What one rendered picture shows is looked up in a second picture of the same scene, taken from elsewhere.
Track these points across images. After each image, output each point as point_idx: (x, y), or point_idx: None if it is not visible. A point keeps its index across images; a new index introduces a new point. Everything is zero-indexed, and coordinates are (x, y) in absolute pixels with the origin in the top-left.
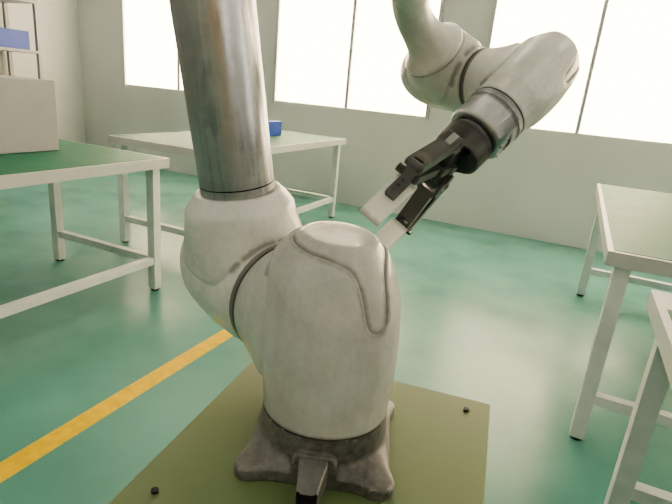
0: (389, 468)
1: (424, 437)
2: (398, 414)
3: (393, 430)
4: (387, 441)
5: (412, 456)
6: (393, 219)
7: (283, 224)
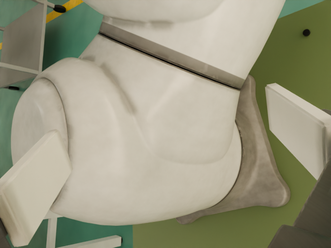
0: (194, 218)
1: (260, 244)
2: (283, 211)
3: (254, 210)
4: (215, 211)
5: (229, 234)
6: (318, 130)
7: (98, 4)
